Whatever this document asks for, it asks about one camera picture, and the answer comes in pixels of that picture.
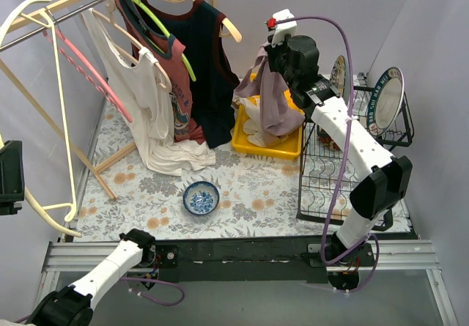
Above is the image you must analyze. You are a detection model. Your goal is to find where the cream plastic hanger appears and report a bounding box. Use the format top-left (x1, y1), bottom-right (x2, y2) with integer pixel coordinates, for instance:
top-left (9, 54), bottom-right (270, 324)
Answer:
top-left (1, 0), bottom-right (82, 237)

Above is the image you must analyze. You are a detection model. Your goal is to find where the pink tank top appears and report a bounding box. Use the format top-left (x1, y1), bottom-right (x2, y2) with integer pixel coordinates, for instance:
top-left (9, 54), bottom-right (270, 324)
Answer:
top-left (234, 42), bottom-right (304, 136)

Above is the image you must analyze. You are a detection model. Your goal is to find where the pink plastic hanger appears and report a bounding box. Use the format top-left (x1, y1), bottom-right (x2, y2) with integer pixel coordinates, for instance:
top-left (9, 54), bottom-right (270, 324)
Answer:
top-left (50, 26), bottom-right (133, 122)

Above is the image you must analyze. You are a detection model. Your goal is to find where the cream white tank top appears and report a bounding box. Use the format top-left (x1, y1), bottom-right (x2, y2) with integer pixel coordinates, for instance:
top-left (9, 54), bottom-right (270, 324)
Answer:
top-left (82, 9), bottom-right (182, 176)

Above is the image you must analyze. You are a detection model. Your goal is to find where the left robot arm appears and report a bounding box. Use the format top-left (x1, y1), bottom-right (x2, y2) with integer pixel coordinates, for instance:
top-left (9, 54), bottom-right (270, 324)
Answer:
top-left (1, 140), bottom-right (156, 325)

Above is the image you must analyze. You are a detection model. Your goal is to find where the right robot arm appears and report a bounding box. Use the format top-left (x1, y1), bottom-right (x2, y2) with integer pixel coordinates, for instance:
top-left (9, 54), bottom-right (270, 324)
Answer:
top-left (265, 34), bottom-right (413, 266)

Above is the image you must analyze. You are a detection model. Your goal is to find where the navy maroon tank top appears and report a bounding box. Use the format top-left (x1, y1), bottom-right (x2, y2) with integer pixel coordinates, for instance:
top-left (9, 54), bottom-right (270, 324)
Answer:
top-left (163, 21), bottom-right (240, 149)

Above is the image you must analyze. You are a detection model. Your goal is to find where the red teal tank top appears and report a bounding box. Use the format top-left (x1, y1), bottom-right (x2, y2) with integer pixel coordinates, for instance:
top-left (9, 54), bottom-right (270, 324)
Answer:
top-left (114, 0), bottom-right (206, 144)

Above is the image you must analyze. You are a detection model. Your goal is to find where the lime green hanger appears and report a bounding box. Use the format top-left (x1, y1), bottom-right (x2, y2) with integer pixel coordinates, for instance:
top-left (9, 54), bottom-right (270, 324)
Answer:
top-left (130, 0), bottom-right (196, 82)

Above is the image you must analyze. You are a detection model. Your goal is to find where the floral patterned plate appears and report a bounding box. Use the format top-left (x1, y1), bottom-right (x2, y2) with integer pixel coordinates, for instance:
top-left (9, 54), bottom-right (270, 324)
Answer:
top-left (329, 55), bottom-right (350, 103)

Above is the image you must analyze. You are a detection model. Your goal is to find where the wooden clothes rack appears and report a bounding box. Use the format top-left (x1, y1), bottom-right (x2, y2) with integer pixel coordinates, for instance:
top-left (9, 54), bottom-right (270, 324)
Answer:
top-left (0, 0), bottom-right (217, 201)

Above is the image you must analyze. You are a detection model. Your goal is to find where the yellow plastic bin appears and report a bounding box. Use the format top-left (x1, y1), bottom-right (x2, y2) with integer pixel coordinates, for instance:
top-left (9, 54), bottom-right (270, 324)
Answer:
top-left (232, 95), bottom-right (303, 160)

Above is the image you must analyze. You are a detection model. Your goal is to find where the red patterned bowl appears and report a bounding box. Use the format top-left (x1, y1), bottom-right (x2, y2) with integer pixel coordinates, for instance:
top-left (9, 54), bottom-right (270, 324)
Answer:
top-left (317, 127), bottom-right (340, 151)

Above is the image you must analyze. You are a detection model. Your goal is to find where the green rimmed white plate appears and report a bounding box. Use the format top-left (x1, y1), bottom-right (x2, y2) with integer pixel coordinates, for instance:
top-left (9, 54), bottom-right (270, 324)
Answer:
top-left (366, 67), bottom-right (405, 137)

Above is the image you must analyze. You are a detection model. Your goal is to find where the floral tablecloth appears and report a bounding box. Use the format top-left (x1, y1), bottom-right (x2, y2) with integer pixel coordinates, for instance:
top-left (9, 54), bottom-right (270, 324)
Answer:
top-left (73, 73), bottom-right (411, 242)

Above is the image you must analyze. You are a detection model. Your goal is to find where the crumpled white cloth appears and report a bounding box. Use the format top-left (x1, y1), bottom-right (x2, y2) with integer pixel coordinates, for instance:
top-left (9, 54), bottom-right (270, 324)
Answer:
top-left (145, 140), bottom-right (216, 177)

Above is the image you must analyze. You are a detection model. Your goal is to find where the blue white ceramic bowl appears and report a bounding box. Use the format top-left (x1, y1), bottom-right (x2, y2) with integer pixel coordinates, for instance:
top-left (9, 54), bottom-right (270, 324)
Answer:
top-left (182, 181), bottom-right (220, 216)

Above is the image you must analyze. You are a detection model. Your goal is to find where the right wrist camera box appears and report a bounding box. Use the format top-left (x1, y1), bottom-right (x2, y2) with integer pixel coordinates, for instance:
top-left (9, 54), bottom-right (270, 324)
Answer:
top-left (266, 9), bottom-right (297, 48)

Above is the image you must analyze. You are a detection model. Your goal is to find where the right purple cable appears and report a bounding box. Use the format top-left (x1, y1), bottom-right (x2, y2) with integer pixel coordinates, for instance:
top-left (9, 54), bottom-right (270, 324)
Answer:
top-left (289, 15), bottom-right (380, 294)

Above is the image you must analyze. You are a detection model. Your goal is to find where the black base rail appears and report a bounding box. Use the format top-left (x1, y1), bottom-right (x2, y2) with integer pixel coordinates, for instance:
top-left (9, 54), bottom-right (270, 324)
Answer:
top-left (156, 236), bottom-right (328, 284)

